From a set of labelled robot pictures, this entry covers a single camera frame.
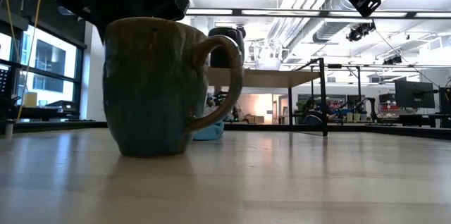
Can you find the teal cloth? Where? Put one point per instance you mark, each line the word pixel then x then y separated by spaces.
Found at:
pixel 210 133

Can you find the black background robot arm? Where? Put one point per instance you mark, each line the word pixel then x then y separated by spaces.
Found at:
pixel 370 106

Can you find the black desk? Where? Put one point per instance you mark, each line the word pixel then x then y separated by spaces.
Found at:
pixel 423 119

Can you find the black ceiling spotlight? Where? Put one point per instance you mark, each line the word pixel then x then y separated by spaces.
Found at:
pixel 359 32
pixel 393 60

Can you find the person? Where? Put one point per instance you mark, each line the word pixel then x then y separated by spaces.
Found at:
pixel 313 115

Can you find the black metal rack frame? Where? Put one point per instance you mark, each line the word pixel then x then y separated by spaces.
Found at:
pixel 358 83

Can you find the black window frame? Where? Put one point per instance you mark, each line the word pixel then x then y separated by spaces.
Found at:
pixel 78 83

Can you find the large black monitor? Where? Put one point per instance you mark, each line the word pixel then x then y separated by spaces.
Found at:
pixel 414 93

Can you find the grey metal post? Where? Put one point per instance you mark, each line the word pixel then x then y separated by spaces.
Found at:
pixel 9 129

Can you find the silver ventilation duct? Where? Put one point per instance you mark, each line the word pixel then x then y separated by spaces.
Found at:
pixel 329 32

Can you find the large brown teal glazed mug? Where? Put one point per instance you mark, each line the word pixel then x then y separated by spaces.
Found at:
pixel 151 86

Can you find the pale yellow container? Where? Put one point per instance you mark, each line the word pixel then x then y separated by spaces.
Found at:
pixel 30 99

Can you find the small black monitor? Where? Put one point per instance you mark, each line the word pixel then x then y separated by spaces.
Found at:
pixel 387 98

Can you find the dark office desk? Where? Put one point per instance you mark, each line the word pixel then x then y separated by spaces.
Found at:
pixel 46 112

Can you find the wooden shelf with black legs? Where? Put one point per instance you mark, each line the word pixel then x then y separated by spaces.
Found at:
pixel 275 77

